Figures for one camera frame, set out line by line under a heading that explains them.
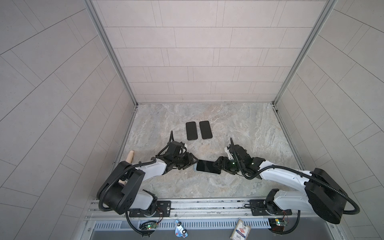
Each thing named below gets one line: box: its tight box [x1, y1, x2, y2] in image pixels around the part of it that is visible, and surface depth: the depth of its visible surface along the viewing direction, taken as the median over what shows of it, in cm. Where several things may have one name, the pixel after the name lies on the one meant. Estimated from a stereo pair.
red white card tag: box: [230, 219, 252, 240], surface depth 66 cm
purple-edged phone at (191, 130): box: [185, 121, 198, 141], surface depth 101 cm
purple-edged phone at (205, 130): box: [199, 120, 213, 140], surface depth 104 cm
